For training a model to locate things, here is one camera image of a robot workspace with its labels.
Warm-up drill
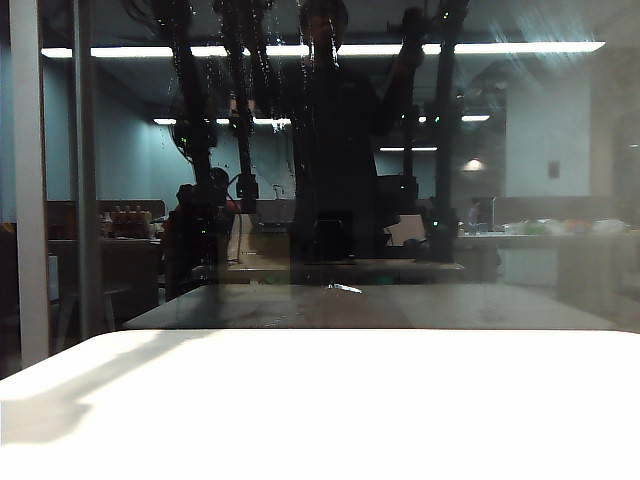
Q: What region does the large glass window pane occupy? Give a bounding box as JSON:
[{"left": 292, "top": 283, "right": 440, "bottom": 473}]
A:
[{"left": 97, "top": 0, "right": 640, "bottom": 332}]

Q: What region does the grey metal window post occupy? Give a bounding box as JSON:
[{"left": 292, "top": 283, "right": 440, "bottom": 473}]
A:
[{"left": 72, "top": 0, "right": 102, "bottom": 341}]

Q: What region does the white window frame pillar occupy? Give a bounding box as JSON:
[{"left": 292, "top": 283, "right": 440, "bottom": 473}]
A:
[{"left": 8, "top": 0, "right": 51, "bottom": 369}]

